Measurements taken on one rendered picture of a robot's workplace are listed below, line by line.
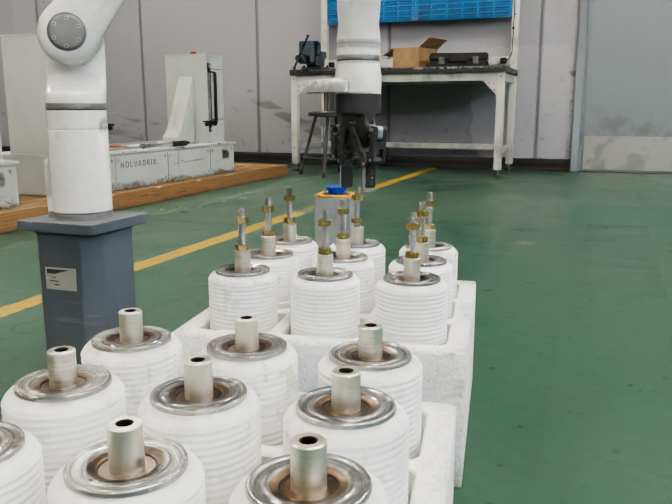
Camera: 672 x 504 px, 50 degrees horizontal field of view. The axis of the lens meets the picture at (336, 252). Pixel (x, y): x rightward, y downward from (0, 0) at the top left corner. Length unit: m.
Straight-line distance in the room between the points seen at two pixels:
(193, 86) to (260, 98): 2.02
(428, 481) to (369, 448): 0.10
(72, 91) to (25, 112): 2.43
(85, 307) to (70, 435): 0.61
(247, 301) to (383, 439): 0.49
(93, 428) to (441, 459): 0.29
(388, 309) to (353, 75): 0.40
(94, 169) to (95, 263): 0.15
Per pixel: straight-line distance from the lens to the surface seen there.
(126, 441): 0.47
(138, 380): 0.70
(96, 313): 1.21
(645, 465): 1.10
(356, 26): 1.16
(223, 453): 0.56
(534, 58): 5.91
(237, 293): 0.97
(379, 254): 1.18
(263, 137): 6.56
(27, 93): 3.61
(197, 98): 4.60
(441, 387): 0.92
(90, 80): 1.24
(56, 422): 0.60
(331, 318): 0.95
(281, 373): 0.66
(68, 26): 1.18
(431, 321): 0.93
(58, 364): 0.63
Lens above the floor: 0.47
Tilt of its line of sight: 11 degrees down
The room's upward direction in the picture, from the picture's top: straight up
